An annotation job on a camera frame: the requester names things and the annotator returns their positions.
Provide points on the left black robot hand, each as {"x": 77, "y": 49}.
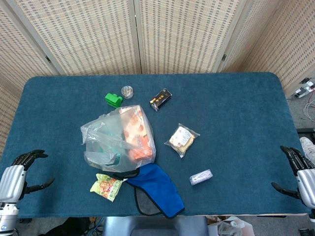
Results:
{"x": 12, "y": 182}

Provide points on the black furniture base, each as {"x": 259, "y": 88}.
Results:
{"x": 306, "y": 131}

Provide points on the dark grey robot torso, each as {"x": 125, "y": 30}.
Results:
{"x": 155, "y": 226}

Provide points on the green toy block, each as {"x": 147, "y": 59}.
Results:
{"x": 112, "y": 99}

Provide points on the black caster wheel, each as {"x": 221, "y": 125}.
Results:
{"x": 304, "y": 232}

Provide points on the green snack packet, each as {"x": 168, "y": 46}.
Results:
{"x": 105, "y": 188}

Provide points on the orange cardboard box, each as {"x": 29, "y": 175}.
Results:
{"x": 137, "y": 137}

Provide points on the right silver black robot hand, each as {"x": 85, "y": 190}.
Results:
{"x": 307, "y": 184}

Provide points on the woven folding screen panel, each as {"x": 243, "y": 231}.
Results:
{"x": 248, "y": 37}
{"x": 292, "y": 44}
{"x": 14, "y": 49}
{"x": 184, "y": 37}
{"x": 86, "y": 37}

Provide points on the small round clear jar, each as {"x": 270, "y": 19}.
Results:
{"x": 127, "y": 92}

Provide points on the white sneaker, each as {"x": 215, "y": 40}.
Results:
{"x": 308, "y": 150}

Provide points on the white power strip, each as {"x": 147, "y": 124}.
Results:
{"x": 305, "y": 89}

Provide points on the clear plastic bag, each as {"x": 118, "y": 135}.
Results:
{"x": 103, "y": 140}

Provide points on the blue grey cloth black trim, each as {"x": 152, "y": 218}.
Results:
{"x": 157, "y": 186}

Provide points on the black gold box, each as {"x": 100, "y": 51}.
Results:
{"x": 160, "y": 99}

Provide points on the bread packet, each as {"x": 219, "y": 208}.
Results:
{"x": 182, "y": 140}

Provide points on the black screen hinge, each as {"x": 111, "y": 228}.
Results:
{"x": 48, "y": 59}
{"x": 223, "y": 58}

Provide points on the crumpled plastic bag with bottle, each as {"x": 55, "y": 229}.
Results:
{"x": 231, "y": 227}

